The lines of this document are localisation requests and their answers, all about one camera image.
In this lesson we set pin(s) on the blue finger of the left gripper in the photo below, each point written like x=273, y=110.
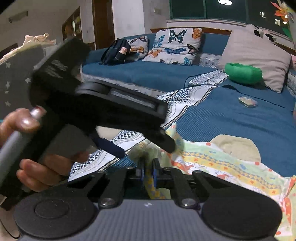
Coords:
x=109, y=147
x=161, y=139

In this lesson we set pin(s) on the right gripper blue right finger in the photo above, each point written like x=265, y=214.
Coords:
x=180, y=185

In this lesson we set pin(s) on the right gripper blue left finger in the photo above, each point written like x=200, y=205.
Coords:
x=121, y=182

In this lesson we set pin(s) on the colourful patterned baby garment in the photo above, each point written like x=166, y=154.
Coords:
x=233, y=159

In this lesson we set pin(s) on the person left hand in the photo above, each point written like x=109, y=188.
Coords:
x=50, y=171

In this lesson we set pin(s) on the white patterned bed sheet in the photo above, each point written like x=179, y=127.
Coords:
x=138, y=101

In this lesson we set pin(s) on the grey star print clothing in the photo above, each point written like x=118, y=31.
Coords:
x=15, y=80

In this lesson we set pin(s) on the dark backpack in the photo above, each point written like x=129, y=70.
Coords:
x=116, y=53

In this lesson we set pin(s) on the wooden door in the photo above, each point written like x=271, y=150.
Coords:
x=103, y=23

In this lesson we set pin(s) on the large butterfly print pillow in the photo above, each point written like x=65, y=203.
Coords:
x=177, y=46

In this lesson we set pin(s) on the small butterfly print pillow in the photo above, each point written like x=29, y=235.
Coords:
x=138, y=48

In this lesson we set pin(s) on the small clear plastic packet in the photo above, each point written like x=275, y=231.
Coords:
x=247, y=102

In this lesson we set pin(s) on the green round cushion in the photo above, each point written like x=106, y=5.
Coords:
x=243, y=74

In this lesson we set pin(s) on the blue bed cover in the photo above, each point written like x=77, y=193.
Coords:
x=204, y=111

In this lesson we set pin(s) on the grey pillow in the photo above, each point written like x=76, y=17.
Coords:
x=246, y=48

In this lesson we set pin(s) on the panda plush toy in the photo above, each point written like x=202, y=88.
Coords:
x=264, y=34

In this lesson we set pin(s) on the pink plush toy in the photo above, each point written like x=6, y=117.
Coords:
x=293, y=62

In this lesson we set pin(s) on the dark window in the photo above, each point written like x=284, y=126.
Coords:
x=258, y=13

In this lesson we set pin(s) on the orange paper flower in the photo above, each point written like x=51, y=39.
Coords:
x=283, y=11

